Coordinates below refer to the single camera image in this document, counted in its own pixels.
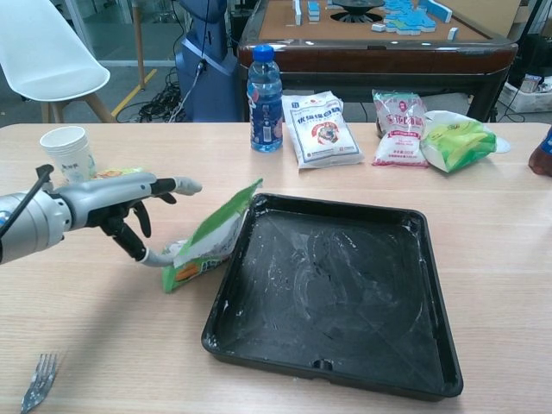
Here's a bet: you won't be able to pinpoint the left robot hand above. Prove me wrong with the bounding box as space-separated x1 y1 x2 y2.
58 172 204 268

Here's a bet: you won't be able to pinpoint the green corn starch bag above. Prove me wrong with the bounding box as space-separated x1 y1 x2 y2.
161 178 264 294

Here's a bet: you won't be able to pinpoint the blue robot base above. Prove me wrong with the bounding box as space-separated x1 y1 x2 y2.
174 0 249 124

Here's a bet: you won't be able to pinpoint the small green snack packet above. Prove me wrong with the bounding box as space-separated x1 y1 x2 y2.
92 166 146 180

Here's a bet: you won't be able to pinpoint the white paper cup stack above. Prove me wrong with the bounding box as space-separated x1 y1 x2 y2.
39 125 97 187

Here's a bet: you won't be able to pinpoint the white chair wooden legs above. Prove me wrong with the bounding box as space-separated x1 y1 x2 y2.
0 0 116 124

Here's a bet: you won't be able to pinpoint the blue drink bottle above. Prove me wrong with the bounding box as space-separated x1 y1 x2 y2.
246 43 285 153

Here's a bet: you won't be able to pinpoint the metal fork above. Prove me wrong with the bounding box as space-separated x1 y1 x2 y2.
20 353 60 414

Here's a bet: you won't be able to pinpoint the white sugar bag blue print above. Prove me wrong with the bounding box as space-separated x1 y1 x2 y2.
280 90 363 170

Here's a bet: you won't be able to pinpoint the black baking tray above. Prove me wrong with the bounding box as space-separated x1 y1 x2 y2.
201 192 465 398

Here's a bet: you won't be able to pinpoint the brown mahjong table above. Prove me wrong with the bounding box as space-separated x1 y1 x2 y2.
236 0 518 124

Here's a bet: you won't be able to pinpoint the white bag pink print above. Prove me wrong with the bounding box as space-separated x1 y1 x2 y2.
371 89 430 168

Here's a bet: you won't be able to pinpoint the black mahjong table dome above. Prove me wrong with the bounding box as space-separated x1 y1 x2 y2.
329 0 386 23

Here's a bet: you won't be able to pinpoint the blue mahjong tile pile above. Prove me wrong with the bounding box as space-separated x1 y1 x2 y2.
381 0 452 35

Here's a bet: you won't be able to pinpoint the green and white bag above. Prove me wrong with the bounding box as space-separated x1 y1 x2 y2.
420 110 498 173

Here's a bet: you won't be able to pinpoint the white storage box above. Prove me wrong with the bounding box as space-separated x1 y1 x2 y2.
502 75 552 109

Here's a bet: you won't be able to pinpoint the dark tea bottle blue cap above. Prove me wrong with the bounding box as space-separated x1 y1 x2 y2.
528 124 552 178

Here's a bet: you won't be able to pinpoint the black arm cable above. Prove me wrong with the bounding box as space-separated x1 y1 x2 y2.
0 165 56 237

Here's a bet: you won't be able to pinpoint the black floor cables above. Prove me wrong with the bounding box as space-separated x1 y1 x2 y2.
137 68 191 124

